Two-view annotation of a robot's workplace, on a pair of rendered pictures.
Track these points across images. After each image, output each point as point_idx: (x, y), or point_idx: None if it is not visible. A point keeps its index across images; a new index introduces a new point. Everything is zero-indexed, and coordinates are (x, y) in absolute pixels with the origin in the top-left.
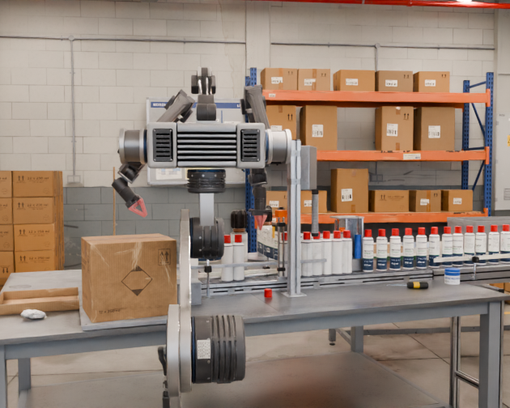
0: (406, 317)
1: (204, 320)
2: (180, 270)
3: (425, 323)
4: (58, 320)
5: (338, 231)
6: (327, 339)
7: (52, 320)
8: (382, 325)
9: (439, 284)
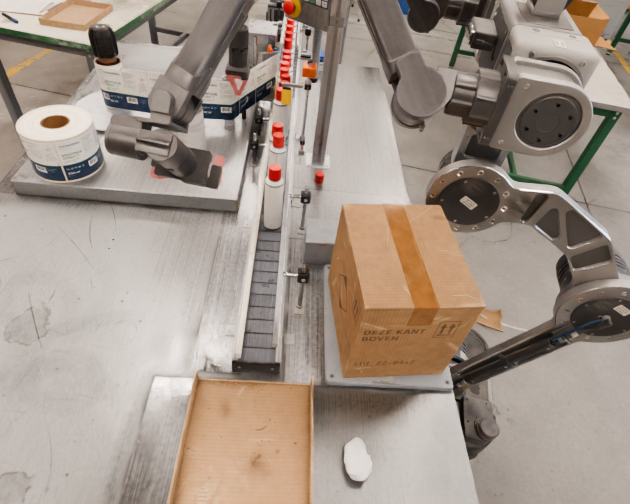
0: None
1: (625, 272)
2: (613, 250)
3: (52, 71)
4: (382, 420)
5: (291, 58)
6: (11, 145)
7: (374, 430)
8: (21, 94)
9: (321, 74)
